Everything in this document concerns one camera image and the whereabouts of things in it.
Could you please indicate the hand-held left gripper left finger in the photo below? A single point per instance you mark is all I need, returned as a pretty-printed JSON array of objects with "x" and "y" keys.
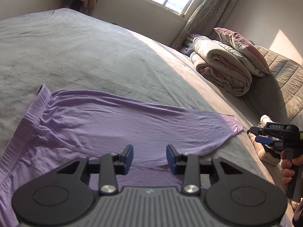
[{"x": 129, "y": 157}]

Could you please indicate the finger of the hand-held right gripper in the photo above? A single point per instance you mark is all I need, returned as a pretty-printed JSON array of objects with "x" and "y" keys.
[
  {"x": 266, "y": 141},
  {"x": 256, "y": 130}
]

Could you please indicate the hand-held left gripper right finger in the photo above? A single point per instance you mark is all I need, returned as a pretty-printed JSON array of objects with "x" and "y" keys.
[{"x": 171, "y": 158}]

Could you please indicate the purple pants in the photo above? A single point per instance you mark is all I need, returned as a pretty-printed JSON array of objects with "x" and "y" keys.
[{"x": 118, "y": 123}]

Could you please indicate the person's right hand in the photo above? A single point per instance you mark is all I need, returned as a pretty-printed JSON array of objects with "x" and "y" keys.
[{"x": 287, "y": 170}]

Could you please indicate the beige folded garment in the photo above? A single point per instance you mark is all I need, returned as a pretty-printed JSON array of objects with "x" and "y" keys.
[{"x": 269, "y": 158}]

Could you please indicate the grey padded headboard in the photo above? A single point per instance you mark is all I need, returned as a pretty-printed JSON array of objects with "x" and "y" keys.
[{"x": 279, "y": 85}]

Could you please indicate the folded beige quilt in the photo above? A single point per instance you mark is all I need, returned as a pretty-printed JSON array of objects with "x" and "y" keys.
[{"x": 222, "y": 68}]

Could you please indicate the beige and pink pillow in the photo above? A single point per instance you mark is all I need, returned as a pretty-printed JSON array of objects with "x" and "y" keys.
[{"x": 243, "y": 49}]

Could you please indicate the bundle of coloured cloth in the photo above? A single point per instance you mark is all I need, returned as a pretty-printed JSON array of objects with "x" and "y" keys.
[{"x": 188, "y": 46}]

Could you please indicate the grey bed blanket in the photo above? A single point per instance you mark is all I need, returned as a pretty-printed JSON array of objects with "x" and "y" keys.
[{"x": 94, "y": 52}]

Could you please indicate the pale patterned curtain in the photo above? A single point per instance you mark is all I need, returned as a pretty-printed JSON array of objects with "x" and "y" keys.
[{"x": 208, "y": 11}]

